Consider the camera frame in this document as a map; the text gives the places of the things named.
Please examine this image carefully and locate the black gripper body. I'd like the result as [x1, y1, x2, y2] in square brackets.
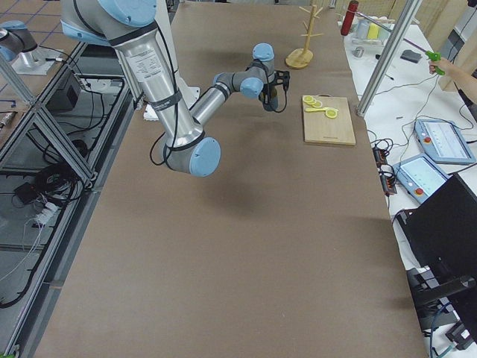
[259, 72, 277, 102]

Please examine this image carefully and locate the dark blue cup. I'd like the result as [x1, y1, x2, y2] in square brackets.
[262, 94, 278, 112]

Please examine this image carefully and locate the third robot base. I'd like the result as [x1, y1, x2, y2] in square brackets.
[1, 20, 62, 75]

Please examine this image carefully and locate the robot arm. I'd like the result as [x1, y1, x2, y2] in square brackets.
[60, 1, 289, 177]

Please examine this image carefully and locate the wooden cup storage rack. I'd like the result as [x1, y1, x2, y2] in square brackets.
[285, 1, 323, 69]

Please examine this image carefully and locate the small metal cup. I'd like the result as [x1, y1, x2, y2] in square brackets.
[353, 46, 364, 58]

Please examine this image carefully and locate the grey cup on tray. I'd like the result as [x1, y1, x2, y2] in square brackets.
[356, 19, 370, 40]

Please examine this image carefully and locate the yellow cup on tray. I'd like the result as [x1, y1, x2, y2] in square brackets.
[367, 23, 379, 40]

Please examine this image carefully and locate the lemon slice near edge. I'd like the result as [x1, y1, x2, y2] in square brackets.
[303, 95, 314, 104]

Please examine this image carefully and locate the yellow plastic knife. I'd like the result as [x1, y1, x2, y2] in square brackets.
[305, 107, 337, 113]

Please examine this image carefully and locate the wooden cutting board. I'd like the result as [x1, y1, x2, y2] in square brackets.
[301, 95, 356, 145]

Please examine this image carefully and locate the red cylinder bottle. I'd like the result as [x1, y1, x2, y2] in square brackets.
[341, 0, 359, 37]

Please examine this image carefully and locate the black power strip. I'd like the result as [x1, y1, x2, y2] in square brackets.
[373, 146, 397, 197]

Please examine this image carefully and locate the black square pad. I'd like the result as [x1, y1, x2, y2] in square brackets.
[400, 49, 422, 63]

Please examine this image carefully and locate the green air blow gun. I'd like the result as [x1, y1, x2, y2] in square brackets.
[425, 51, 445, 75]

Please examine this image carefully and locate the near blue teach pendant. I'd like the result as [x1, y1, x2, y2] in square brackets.
[393, 154, 450, 204]

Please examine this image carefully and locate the blue teach pendant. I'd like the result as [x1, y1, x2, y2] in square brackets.
[414, 119, 476, 165]
[393, 154, 450, 204]

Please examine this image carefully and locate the far blue teach pendant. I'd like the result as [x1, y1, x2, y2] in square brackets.
[414, 119, 476, 165]

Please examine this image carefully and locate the person in yellow shirt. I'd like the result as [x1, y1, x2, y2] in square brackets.
[429, 57, 477, 108]

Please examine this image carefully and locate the black monitor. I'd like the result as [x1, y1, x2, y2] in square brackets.
[396, 175, 476, 330]

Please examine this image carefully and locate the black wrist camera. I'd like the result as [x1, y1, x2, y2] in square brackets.
[273, 69, 290, 92]

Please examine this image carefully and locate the aluminium frame post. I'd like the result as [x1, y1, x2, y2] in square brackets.
[356, 0, 422, 117]

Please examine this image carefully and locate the black box under frame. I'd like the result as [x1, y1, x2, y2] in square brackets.
[46, 72, 81, 113]

